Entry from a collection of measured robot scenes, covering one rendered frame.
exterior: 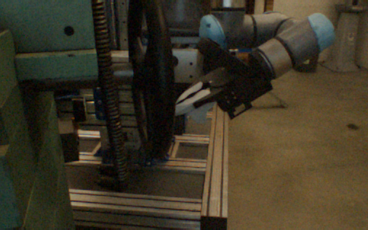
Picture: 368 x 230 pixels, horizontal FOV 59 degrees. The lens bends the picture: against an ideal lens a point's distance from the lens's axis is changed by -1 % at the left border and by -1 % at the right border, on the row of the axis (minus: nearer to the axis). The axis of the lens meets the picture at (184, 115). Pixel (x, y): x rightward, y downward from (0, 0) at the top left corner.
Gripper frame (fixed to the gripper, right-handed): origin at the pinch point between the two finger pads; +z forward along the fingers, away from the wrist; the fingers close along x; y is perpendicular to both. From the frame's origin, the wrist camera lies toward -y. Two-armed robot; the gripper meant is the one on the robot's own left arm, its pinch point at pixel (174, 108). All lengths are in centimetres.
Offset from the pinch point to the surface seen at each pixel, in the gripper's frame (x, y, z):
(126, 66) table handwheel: -7.1, -14.8, 2.9
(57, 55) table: -17.1, -23.7, 8.3
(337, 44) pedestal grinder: 254, 177, -194
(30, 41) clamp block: -15.1, -26.3, 10.3
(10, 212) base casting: -28.9, -15.3, 19.3
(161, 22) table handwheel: -16.6, -20.5, -4.5
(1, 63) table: -22.5, -26.9, 12.1
